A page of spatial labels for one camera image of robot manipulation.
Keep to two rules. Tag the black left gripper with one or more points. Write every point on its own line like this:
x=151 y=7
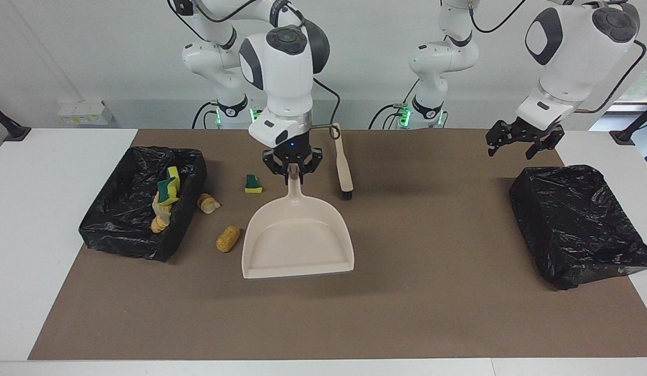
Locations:
x=535 y=130

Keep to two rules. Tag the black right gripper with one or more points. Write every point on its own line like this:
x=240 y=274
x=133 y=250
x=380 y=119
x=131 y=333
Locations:
x=293 y=149

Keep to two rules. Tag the small green yellow sponge piece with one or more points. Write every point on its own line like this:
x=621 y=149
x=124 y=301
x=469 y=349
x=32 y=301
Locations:
x=253 y=183

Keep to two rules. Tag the beige brush black bristles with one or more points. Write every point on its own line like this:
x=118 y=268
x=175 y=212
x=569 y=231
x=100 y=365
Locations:
x=344 y=172

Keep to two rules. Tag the beige plastic dustpan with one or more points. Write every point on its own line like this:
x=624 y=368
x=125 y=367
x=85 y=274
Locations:
x=297 y=240

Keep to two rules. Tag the yellow sponge wedge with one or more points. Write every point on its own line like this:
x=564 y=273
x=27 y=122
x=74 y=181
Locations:
x=173 y=172

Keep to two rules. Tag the yellow notched sponge piece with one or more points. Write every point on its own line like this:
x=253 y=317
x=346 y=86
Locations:
x=169 y=194

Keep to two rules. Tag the pale lumpy foam chunk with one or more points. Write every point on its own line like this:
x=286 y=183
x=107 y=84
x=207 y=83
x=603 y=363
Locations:
x=161 y=209

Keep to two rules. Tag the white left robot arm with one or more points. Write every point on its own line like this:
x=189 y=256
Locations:
x=579 y=52

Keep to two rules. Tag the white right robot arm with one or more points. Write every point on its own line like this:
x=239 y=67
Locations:
x=284 y=78

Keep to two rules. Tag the black bag-lined bin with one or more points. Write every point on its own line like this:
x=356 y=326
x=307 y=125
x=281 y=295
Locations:
x=574 y=224
x=119 y=219

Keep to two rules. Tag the black table clamp stand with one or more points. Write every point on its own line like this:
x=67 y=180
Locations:
x=15 y=133
x=624 y=137

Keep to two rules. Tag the brown toy bread roll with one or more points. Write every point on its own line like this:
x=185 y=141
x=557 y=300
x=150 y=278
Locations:
x=228 y=239

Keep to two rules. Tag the brown table mat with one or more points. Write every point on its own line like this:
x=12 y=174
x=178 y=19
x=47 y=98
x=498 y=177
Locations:
x=250 y=324

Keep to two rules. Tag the white wall socket box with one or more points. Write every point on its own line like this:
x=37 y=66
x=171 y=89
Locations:
x=85 y=112

